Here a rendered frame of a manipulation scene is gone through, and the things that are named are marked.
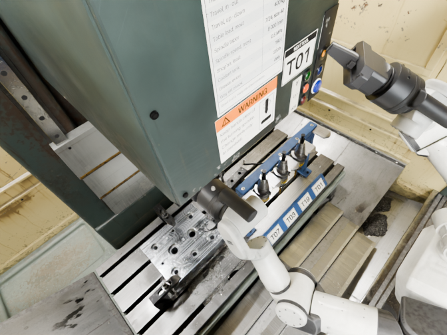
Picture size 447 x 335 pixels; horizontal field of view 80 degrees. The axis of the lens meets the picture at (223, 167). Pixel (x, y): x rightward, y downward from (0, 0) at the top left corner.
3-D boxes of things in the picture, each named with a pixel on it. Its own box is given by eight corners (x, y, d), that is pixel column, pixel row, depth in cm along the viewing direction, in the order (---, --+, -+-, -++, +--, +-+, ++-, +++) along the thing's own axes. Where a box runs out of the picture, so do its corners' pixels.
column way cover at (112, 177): (188, 162, 149) (163, 84, 108) (116, 219, 131) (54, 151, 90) (183, 157, 151) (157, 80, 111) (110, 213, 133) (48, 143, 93)
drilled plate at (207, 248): (227, 239, 115) (226, 234, 111) (175, 291, 104) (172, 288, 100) (193, 208, 126) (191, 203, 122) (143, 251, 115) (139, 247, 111)
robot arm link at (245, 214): (235, 196, 75) (267, 221, 70) (207, 220, 71) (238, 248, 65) (235, 170, 67) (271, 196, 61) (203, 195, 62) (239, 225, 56)
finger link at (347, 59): (335, 40, 52) (359, 56, 53) (323, 52, 55) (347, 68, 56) (334, 44, 51) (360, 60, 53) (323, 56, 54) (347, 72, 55)
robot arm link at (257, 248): (237, 200, 69) (261, 240, 72) (212, 222, 65) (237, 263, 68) (252, 202, 63) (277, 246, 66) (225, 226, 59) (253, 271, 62)
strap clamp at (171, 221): (181, 230, 124) (173, 216, 112) (175, 236, 123) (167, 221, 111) (164, 214, 130) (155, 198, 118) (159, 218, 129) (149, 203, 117)
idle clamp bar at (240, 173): (248, 177, 139) (248, 170, 134) (216, 213, 128) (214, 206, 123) (240, 173, 141) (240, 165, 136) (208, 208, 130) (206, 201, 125)
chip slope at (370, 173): (386, 191, 158) (406, 164, 137) (320, 280, 131) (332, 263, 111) (269, 124, 201) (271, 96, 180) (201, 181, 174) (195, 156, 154)
